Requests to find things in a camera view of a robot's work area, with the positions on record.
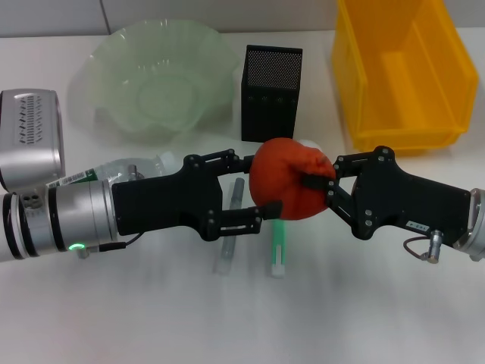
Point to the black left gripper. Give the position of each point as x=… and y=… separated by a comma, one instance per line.
x=163, y=201

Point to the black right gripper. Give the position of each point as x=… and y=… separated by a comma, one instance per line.
x=401, y=197

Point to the orange fruit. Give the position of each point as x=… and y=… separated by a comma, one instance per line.
x=284, y=178

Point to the white paper ball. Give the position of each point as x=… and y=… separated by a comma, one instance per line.
x=308, y=143

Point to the clear water bottle green label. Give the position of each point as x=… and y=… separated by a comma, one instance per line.
x=113, y=168

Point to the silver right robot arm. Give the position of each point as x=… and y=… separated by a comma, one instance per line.
x=477, y=227

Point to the green pen white end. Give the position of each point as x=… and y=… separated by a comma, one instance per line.
x=278, y=242

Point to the grey pen in clear sleeve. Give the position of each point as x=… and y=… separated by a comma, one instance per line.
x=226, y=254

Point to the black mesh pen holder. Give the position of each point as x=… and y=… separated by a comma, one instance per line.
x=269, y=106

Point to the pale green wavy fruit plate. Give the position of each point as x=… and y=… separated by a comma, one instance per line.
x=125, y=83

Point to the yellow plastic bin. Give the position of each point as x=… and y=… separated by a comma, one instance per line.
x=409, y=95

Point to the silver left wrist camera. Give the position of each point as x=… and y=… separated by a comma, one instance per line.
x=30, y=136

